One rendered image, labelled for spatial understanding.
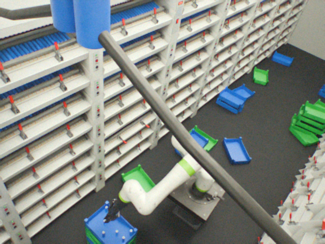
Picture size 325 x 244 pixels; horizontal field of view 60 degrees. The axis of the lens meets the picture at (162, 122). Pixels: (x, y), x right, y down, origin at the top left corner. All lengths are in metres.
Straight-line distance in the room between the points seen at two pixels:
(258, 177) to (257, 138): 0.55
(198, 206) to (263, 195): 0.91
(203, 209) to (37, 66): 1.48
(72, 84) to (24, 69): 0.30
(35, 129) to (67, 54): 0.45
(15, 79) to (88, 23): 0.93
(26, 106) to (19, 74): 0.19
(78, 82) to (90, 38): 1.13
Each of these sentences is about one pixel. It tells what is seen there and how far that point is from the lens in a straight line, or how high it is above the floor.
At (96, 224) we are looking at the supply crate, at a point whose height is 0.32.
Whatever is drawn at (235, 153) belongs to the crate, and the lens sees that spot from 3.11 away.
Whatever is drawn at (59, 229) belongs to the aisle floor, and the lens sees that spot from 2.47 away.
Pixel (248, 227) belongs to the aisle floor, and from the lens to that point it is 2.68.
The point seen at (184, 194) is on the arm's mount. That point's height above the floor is 0.35.
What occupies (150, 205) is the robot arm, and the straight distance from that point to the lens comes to 1.70.
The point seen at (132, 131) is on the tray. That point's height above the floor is 0.47.
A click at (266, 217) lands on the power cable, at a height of 1.83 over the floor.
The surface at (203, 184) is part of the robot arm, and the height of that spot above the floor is 0.51.
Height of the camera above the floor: 2.23
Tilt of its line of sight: 45 degrees down
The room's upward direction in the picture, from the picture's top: 11 degrees clockwise
